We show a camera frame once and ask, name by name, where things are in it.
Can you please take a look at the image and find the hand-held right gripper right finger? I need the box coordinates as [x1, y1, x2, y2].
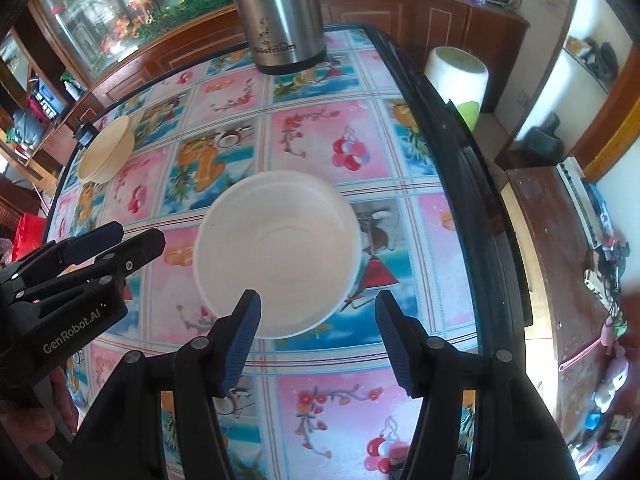
[374, 290, 581, 480]

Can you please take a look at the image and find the stainless steel kettle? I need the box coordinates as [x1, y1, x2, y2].
[201, 0, 328, 76]

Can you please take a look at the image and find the blue plastic bag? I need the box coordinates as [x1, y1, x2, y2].
[12, 110, 48, 146]

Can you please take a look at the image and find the white green cylindrical bin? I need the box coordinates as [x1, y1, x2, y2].
[424, 46, 490, 131]

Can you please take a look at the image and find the dark cloth bundle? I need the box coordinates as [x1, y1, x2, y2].
[582, 37, 621, 81]

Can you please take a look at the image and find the worn wooden bench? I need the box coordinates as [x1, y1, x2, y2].
[505, 165, 640, 441]

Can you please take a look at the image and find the small white bowl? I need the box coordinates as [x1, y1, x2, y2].
[193, 170, 362, 338]

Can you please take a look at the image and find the tangle of black cables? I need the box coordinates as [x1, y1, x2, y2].
[585, 240, 631, 311]

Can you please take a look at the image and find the wooden cabinet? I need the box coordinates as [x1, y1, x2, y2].
[27, 0, 531, 111]

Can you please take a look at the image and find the glass aquarium with flowers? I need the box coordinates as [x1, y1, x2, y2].
[30, 0, 416, 71]

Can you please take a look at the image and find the black boot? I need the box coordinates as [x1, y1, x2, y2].
[520, 112, 563, 166]

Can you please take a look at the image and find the beige paper bowl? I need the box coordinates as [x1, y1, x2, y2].
[76, 115, 137, 184]

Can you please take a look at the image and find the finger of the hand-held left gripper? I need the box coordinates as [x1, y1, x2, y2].
[15, 229, 167, 306]
[0, 221, 125, 286]

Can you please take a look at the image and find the printed floral tablecloth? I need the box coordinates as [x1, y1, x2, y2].
[45, 30, 476, 480]

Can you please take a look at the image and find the pink plush toy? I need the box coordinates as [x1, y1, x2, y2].
[592, 345, 631, 408]

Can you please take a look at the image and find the pink plastic handle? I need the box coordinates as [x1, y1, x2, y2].
[557, 337, 608, 373]

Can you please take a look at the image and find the person's left hand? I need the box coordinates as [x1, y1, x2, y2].
[0, 400, 68, 457]

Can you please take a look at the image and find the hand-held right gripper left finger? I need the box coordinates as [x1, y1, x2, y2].
[75, 288, 263, 480]

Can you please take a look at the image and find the white power strip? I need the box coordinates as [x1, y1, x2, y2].
[557, 157, 608, 248]

